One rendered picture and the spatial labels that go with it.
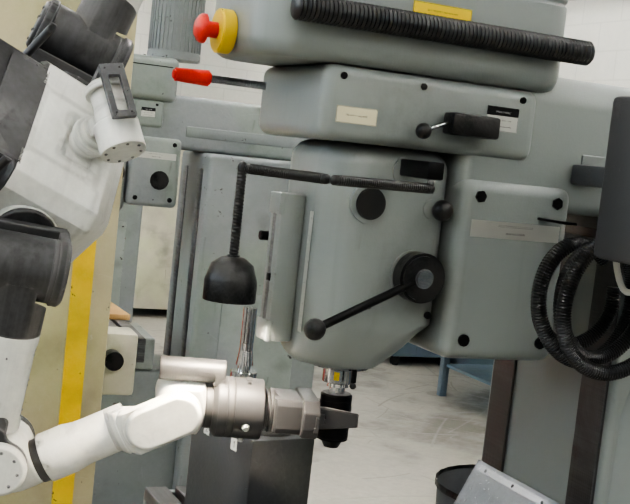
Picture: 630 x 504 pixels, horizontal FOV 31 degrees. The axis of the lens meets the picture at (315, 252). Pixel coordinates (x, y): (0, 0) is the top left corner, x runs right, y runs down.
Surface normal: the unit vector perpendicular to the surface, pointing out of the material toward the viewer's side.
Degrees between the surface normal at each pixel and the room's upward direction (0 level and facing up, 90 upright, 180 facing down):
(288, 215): 90
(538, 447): 90
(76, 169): 57
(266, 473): 90
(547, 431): 90
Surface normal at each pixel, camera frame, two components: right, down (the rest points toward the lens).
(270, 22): -0.45, 0.03
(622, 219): -0.91, -0.07
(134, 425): 0.14, 0.22
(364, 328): 0.34, 0.43
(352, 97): 0.40, 0.12
